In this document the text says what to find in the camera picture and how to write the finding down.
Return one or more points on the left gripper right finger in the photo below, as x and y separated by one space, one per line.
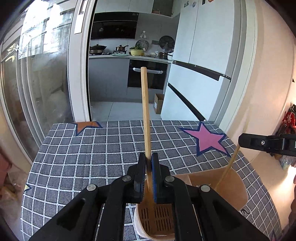
197 213

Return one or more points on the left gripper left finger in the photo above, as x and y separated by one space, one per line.
97 213

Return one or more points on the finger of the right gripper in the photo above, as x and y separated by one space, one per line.
284 144

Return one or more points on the thin yellow chopstick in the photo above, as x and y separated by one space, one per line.
233 157

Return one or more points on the beige plastic utensil holder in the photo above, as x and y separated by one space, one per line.
159 215

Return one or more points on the red bag on floor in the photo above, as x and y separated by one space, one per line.
287 125

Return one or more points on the grey checkered tablecloth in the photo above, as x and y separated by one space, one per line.
68 161

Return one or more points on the cardboard box on floor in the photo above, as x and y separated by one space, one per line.
158 102

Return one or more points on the white refrigerator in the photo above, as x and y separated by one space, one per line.
206 60

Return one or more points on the glass sliding door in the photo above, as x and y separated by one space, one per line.
34 72

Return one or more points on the black built-in oven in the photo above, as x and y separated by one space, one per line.
156 74

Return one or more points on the black wok on stove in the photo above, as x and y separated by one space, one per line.
97 49

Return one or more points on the yellow bowl with greens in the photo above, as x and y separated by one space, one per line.
136 51

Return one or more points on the black range hood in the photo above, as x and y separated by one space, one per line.
114 25

